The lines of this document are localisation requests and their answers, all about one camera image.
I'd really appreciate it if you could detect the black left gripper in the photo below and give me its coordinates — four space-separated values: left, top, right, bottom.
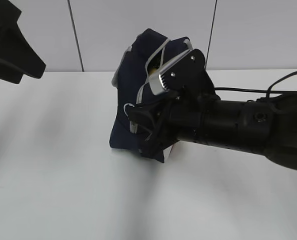
0 0 46 84

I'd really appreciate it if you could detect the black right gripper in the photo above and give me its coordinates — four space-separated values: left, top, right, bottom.
127 89 241 159

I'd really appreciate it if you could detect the navy blue lunch bag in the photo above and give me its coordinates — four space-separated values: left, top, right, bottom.
109 28 193 157

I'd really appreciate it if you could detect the yellow banana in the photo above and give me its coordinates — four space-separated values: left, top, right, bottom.
148 63 160 76

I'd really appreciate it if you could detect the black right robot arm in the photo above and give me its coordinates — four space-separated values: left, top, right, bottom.
124 87 297 170

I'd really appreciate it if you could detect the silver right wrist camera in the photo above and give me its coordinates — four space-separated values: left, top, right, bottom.
148 48 206 96

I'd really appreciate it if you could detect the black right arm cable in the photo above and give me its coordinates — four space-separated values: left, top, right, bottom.
213 68 297 100

